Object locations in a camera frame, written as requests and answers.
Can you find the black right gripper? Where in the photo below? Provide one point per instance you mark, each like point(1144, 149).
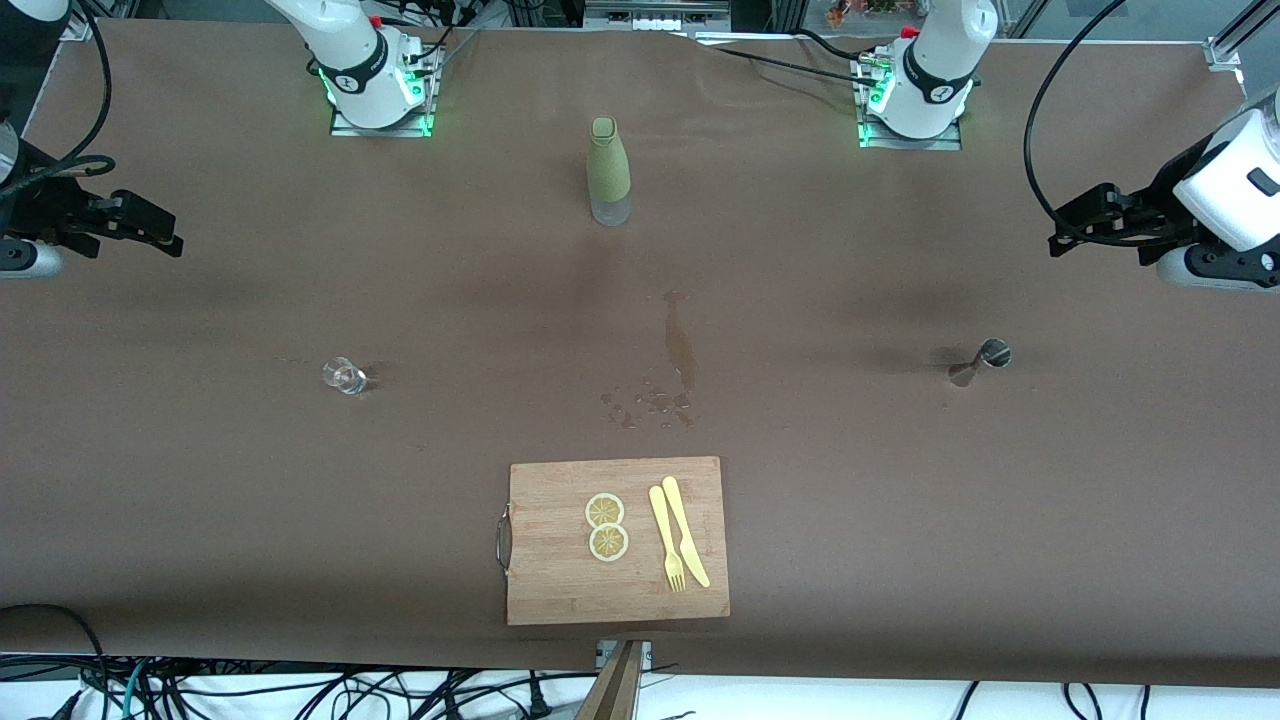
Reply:
point(42, 207)

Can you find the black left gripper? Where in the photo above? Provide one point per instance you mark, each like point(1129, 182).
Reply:
point(1159, 203)

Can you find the steel jigger measuring cup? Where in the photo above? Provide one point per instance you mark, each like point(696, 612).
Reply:
point(982, 362)

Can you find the clear glass shaker cup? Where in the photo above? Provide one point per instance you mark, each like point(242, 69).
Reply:
point(346, 376)

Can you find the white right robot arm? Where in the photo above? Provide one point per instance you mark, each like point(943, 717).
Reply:
point(350, 50)

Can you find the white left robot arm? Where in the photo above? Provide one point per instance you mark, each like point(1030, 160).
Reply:
point(935, 70)

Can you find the brown table cover sheet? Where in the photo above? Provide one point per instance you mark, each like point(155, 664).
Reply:
point(900, 550)

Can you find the green sleeved glass bottle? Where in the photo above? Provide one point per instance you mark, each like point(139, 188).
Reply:
point(609, 165)

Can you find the yellow plastic knife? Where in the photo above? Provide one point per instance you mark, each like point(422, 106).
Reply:
point(684, 530)

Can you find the yellow plastic fork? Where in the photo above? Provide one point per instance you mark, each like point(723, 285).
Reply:
point(664, 535)

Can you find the lemon slice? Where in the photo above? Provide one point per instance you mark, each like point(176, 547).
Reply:
point(605, 510)
point(608, 542)

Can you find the wooden cutting board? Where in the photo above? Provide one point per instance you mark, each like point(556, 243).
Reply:
point(560, 580)

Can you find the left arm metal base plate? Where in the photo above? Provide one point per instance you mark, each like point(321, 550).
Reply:
point(955, 140)

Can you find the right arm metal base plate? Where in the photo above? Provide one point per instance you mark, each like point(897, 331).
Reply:
point(420, 110)

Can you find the wooden post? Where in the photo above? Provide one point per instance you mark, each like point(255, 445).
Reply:
point(612, 690)

